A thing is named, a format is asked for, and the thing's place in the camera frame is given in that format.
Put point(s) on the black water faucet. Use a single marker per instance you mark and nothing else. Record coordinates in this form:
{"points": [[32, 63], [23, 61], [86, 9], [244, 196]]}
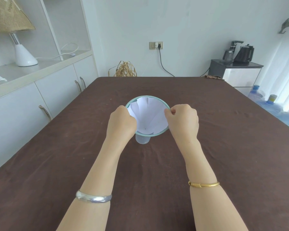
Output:
{"points": [[236, 43]]}

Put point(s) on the brown tablecloth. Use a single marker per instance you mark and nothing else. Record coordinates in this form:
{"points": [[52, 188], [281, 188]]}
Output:
{"points": [[50, 151]]}

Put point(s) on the white filter paper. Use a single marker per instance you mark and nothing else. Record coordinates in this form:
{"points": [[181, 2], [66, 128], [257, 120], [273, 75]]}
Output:
{"points": [[149, 114]]}

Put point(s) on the person's right forearm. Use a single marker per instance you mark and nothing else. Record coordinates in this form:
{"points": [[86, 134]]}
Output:
{"points": [[207, 180]]}

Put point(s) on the clear plastic cup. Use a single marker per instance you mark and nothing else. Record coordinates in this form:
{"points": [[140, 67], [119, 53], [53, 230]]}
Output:
{"points": [[142, 140]]}

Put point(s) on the white curtain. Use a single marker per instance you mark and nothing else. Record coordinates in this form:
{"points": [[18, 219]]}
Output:
{"points": [[283, 69]]}

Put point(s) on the silver bangle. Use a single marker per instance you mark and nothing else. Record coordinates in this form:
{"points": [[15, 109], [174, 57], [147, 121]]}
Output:
{"points": [[94, 197]]}

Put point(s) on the person's right fingers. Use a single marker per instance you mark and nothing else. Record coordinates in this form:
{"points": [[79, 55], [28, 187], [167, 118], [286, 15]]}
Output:
{"points": [[170, 113]]}

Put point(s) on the gold bangle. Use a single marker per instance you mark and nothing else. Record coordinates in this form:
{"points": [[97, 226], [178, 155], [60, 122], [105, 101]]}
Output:
{"points": [[203, 184]]}

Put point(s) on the white lamp with woven shade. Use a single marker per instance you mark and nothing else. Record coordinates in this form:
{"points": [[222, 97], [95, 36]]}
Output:
{"points": [[24, 56]]}

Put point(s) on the black electric kettle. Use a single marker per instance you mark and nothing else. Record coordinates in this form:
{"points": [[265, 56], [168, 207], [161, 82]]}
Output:
{"points": [[244, 54]]}

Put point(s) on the glass kettle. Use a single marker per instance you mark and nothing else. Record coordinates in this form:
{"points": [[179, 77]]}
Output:
{"points": [[228, 56]]}

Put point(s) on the person's right hand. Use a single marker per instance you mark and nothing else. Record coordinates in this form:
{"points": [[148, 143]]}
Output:
{"points": [[184, 122]]}

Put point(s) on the tea bar cabinet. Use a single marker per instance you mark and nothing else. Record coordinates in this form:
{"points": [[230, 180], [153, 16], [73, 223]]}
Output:
{"points": [[240, 74]]}

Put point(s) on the white cabinet with shelves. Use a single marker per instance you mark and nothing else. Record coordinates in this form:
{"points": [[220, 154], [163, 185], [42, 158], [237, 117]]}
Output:
{"points": [[16, 113]]}

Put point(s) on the person's left forearm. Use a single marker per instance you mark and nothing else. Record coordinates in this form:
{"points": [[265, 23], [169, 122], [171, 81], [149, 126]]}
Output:
{"points": [[98, 175]]}

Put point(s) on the dried straw decoration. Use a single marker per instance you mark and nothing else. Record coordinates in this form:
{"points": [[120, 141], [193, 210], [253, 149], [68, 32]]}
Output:
{"points": [[125, 69]]}

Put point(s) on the wall power outlet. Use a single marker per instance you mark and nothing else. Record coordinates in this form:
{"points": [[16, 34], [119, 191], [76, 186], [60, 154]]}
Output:
{"points": [[152, 45]]}

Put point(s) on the light green plastic funnel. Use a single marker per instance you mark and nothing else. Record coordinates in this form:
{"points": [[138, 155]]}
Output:
{"points": [[147, 96]]}

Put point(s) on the person's left hand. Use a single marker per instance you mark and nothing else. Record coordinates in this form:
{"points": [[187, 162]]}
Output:
{"points": [[120, 123]]}

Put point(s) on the person's left fingers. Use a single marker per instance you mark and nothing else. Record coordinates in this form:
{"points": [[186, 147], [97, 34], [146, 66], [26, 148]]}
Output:
{"points": [[132, 119]]}

